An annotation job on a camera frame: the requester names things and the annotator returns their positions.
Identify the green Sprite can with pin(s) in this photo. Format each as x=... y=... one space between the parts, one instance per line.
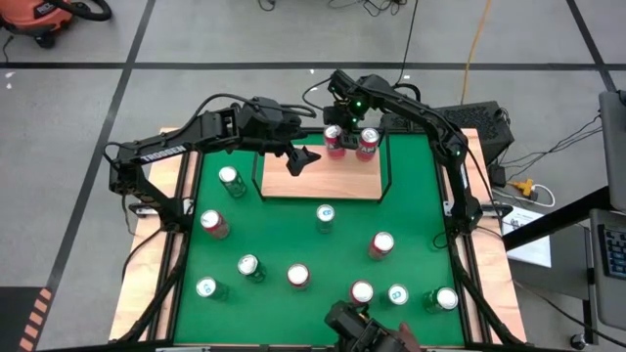
x=229 y=175
x=446 y=298
x=248 y=265

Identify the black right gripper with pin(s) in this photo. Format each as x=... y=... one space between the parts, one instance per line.
x=357 y=100

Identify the red Fanta can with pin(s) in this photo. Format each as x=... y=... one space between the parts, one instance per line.
x=212 y=221
x=362 y=291
x=334 y=146
x=298 y=275
x=383 y=242
x=367 y=149

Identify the black caster wheel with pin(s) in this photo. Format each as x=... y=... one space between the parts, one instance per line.
x=577 y=339

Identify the grey workstation console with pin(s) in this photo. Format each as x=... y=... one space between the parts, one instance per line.
x=604 y=303

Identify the orange shop vacuum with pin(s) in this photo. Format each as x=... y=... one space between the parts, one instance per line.
x=34 y=14

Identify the green table mat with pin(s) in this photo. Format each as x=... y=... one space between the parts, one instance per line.
x=274 y=318

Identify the wooden shelf with black frame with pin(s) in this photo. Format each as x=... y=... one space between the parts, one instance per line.
x=323 y=181

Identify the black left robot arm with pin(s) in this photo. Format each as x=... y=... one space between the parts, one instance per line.
x=161 y=152

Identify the yellow power plug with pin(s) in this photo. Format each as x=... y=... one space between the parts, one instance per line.
x=524 y=187

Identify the black desk bar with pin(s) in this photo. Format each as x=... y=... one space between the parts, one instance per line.
x=557 y=217

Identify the grey monitor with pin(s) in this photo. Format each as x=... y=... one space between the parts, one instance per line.
x=613 y=146

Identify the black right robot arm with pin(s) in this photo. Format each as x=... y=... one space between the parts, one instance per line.
x=430 y=117

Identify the person's hand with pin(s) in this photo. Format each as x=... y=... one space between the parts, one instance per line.
x=410 y=337

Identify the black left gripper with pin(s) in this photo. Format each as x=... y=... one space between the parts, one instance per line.
x=264 y=124

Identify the black mat with orange stripes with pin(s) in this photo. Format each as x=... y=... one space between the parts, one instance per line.
x=19 y=322

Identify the black keyboard with blue keys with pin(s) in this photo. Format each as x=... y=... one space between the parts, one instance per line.
x=615 y=251

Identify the white paper sheet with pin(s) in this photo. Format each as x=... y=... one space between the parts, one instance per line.
x=533 y=251

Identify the silver arm base bracket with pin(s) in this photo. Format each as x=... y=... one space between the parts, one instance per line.
x=143 y=210
x=450 y=207

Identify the black metal table frame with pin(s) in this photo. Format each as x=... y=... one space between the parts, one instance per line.
x=244 y=349

